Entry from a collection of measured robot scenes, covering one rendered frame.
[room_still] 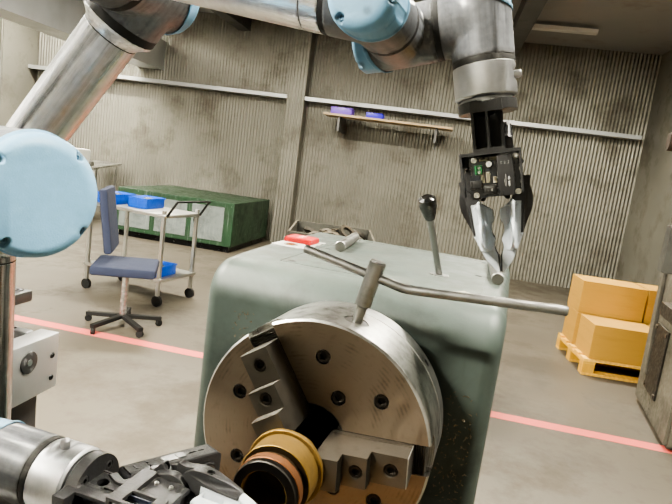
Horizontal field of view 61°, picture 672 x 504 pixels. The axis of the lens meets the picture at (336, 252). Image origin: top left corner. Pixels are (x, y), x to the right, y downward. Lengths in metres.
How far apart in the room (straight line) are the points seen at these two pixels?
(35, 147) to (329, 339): 0.39
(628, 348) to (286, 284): 4.54
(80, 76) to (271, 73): 9.03
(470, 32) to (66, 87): 0.59
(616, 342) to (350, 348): 4.60
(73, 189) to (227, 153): 9.51
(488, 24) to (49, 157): 0.49
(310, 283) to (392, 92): 8.66
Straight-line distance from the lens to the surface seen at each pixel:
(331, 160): 9.56
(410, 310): 0.87
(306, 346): 0.74
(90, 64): 0.97
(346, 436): 0.75
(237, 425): 0.82
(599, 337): 5.19
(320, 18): 0.66
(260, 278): 0.94
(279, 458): 0.66
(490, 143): 0.71
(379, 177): 9.43
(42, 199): 0.59
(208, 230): 8.21
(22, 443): 0.70
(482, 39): 0.73
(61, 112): 1.00
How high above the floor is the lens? 1.43
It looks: 9 degrees down
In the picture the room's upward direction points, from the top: 8 degrees clockwise
